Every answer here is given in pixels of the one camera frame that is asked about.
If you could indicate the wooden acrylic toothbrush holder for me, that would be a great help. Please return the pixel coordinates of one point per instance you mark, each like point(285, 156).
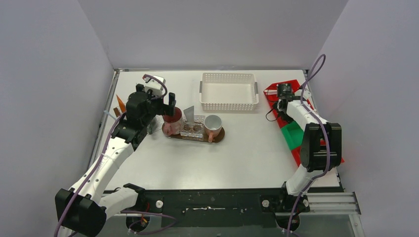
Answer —
point(117, 111)

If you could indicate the clear acrylic toothbrush holder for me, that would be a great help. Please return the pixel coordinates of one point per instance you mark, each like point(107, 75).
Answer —
point(193, 129)

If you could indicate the white pink toothbrush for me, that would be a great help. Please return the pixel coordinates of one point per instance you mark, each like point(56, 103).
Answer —
point(270, 91)

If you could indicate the brown oval wooden tray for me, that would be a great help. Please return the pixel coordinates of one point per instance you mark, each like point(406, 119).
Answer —
point(205, 138)

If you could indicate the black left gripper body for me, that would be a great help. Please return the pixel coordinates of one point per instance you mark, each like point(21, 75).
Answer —
point(162, 107)

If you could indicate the orange capped toothpaste tube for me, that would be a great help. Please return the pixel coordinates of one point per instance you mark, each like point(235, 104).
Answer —
point(189, 115)

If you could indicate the green plastic tray insert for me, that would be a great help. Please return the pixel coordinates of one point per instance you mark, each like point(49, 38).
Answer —
point(293, 135)

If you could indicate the light blue toothbrush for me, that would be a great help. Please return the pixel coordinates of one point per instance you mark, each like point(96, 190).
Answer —
point(107, 113)

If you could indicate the white perforated plastic basket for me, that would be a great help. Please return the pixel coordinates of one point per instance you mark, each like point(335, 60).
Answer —
point(228, 92)

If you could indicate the pink ghost pattern mug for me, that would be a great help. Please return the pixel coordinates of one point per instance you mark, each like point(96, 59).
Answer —
point(173, 124)

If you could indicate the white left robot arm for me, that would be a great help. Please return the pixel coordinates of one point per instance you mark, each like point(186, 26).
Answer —
point(83, 208)

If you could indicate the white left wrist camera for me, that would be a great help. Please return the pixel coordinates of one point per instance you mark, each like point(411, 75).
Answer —
point(155, 84)

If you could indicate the orange-pink mug white inside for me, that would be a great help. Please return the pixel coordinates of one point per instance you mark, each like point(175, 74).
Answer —
point(213, 126)

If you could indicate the red plastic organizer tray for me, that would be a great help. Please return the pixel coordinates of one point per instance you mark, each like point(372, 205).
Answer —
point(272, 98)

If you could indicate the clear textured acrylic tray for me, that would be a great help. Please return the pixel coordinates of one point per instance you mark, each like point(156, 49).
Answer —
point(155, 125)

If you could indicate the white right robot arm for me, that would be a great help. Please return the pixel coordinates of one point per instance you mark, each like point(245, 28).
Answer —
point(321, 147)

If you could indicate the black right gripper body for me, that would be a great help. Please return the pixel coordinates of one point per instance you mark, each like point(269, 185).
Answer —
point(287, 118)

